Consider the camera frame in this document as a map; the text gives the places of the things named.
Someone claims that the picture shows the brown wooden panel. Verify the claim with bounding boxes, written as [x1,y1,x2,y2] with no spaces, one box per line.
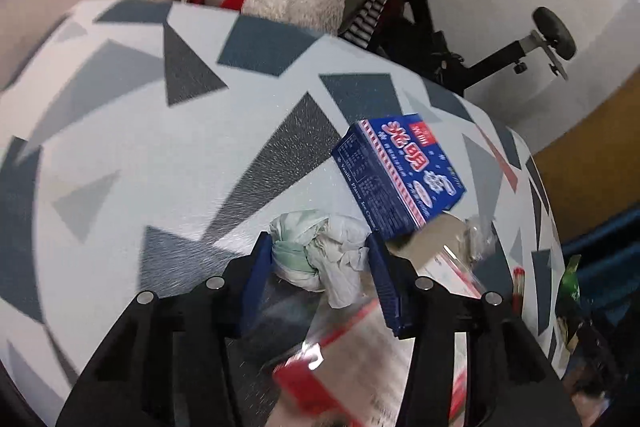
[530,79,640,250]

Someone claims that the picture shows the brown cardboard piece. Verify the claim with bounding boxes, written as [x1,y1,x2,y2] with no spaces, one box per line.
[387,212,468,264]

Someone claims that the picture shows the red white stick pack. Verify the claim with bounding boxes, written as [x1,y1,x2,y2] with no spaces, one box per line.
[512,267,526,314]

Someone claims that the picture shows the crumpled clear plastic wrapper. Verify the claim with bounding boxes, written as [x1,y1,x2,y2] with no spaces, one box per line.
[462,216,499,259]

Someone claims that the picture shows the clear plastic bag red print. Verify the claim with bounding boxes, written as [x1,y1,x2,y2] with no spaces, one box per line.
[260,247,488,427]

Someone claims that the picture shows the green bottle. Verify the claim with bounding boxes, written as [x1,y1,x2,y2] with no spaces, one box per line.
[559,254,584,348]

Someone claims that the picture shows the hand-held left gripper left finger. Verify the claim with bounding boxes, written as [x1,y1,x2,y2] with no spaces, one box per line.
[55,231,274,427]

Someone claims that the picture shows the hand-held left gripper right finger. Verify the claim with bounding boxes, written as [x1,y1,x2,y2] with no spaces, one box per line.
[366,231,583,427]

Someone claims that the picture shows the white green cloth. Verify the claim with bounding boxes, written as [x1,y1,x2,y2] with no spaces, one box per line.
[269,210,373,309]

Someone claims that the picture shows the blue printed carton box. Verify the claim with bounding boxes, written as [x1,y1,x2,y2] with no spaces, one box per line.
[331,113,467,241]

